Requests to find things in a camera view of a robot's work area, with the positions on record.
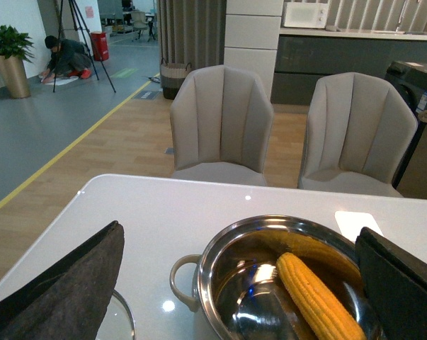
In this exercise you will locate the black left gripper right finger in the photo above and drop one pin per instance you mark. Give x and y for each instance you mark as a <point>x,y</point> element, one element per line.
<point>395,283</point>

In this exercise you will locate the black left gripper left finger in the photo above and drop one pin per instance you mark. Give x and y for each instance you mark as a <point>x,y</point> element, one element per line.
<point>68,300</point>

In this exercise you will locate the glass pot lid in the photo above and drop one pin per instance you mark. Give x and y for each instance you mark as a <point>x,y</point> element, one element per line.
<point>119,322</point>

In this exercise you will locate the yellow corn cob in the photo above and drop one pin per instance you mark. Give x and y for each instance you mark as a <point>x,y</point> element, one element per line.
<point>321,309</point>

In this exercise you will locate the white electric cooking pot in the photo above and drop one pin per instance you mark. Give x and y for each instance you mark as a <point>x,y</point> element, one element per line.
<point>238,294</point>

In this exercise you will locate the right beige upholstered chair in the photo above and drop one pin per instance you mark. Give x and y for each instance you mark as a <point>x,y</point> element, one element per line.
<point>358,131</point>

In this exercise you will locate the beige upholstered chair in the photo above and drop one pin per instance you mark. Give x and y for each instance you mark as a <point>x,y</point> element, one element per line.
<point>221,122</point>
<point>358,131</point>

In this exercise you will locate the left beige upholstered chair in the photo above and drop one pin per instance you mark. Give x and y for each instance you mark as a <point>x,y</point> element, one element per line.
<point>221,122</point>

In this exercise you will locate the crouching person in dark clothes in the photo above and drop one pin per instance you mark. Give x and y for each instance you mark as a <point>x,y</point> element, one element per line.
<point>69,58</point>

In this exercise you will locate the grey kitchen counter cabinet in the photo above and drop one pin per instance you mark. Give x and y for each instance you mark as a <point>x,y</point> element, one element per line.
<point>302,60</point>

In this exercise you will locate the green potted plant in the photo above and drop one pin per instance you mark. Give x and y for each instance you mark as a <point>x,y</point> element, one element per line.
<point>14,51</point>

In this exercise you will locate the red box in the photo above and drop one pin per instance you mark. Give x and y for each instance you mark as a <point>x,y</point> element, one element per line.
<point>100,46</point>

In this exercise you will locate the grey office chair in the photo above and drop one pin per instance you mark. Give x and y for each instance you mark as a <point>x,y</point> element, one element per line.
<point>139,24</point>

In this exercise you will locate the white microwave oven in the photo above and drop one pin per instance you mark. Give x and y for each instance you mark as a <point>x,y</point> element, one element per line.
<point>305,15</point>

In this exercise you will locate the black tripod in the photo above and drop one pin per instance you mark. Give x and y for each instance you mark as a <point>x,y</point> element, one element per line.
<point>79,24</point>

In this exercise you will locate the woven basket with handles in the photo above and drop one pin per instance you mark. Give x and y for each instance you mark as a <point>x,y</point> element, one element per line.
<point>172,76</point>

